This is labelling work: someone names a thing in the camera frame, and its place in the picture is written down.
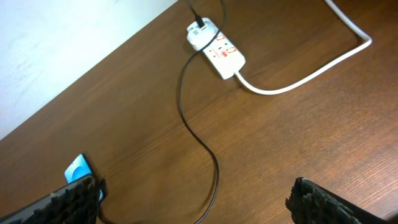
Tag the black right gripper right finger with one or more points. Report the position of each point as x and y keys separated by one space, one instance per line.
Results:
x=310 y=203

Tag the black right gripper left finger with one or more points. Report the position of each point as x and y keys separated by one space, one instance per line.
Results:
x=76 y=203

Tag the white usb charger adapter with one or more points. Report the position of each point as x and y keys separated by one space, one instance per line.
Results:
x=198 y=37

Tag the blue smartphone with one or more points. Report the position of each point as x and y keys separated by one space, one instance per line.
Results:
x=79 y=168

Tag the white power strip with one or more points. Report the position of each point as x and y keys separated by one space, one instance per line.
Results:
x=224 y=56

